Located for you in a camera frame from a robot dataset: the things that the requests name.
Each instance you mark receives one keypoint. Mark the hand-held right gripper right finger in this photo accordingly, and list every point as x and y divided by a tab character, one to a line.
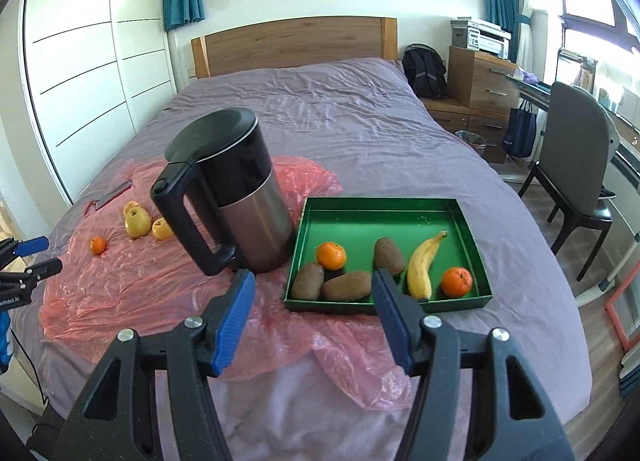
392	326

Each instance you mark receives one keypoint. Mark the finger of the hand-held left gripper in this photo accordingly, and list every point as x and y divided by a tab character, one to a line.
32	246
42	268

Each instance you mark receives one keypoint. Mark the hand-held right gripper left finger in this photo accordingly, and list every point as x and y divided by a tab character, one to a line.
232	326

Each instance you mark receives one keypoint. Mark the brown kiwi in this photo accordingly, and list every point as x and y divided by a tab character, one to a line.
308	281
347	286
390	256

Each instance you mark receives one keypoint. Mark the yellow banana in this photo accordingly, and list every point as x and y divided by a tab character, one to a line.
419	271

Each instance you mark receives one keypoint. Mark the orange tangerine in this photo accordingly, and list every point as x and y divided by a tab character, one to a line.
331	256
457	282
98	245

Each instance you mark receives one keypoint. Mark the green tray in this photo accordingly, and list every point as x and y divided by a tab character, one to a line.
380	221

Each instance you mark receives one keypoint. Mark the pink plastic sheet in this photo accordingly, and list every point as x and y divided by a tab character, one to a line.
125	291

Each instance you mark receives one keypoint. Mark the small ridged yellow squash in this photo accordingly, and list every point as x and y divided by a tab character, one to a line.
131	207

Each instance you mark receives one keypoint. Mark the large yellow-green apple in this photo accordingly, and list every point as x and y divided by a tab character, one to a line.
138	222

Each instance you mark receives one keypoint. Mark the black and copper electric kettle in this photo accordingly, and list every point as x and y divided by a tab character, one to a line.
250	221

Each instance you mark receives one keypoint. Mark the small yellow apple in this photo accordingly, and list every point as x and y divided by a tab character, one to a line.
161	229

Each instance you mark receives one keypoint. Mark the white wardrobe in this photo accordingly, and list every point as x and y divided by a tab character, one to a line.
90	66

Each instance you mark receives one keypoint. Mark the waste basket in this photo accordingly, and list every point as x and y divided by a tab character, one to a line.
471	142

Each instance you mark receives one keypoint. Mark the wooden nightstand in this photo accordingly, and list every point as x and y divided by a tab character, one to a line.
450	116

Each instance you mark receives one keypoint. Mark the bed with grey cover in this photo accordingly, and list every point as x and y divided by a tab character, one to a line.
325	116

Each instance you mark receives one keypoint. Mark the dark blue bag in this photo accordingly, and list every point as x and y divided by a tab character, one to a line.
519	133

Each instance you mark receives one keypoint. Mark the grey chair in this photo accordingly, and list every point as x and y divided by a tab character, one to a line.
575	156

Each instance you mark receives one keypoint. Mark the black backpack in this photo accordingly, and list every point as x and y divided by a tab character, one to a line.
425	73

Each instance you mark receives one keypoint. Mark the wooden dresser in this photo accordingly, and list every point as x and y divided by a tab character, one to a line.
482	78

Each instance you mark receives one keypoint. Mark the wooden headboard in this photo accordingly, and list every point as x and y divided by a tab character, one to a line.
290	46

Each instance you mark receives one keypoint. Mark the white printer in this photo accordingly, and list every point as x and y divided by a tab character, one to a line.
480	38

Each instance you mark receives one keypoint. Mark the orange frame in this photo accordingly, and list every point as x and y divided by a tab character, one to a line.
617	316

